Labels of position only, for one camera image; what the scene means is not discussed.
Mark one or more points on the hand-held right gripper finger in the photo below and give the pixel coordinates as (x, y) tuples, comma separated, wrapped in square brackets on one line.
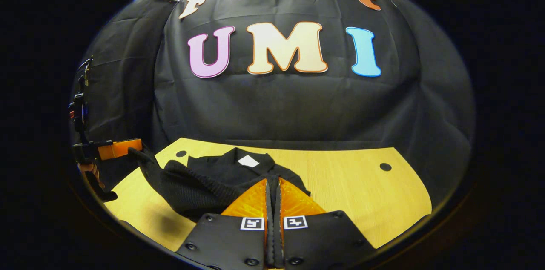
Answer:
[(269, 240), (277, 240)]

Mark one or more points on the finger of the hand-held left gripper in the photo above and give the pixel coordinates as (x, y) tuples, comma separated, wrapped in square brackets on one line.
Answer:
[(123, 148)]

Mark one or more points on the black buttoned garment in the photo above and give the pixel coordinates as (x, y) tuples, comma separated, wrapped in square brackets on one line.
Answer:
[(204, 189)]

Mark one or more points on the black backdrop cloth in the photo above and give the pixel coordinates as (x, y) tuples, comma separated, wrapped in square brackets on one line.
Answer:
[(298, 108)]

